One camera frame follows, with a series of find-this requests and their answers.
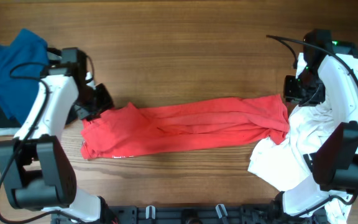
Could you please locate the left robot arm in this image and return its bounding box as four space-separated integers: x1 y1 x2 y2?
0 63 119 223

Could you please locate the blue folded shirt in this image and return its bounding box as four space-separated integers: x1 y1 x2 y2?
0 29 49 124

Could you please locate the red printed t-shirt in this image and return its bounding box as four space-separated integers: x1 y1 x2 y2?
81 95 290 159

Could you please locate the white t-shirt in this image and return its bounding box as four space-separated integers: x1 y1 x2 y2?
248 98 358 218

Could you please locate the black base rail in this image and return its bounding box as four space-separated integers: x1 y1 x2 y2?
50 203 328 224

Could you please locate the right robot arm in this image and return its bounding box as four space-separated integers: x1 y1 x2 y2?
271 29 358 220

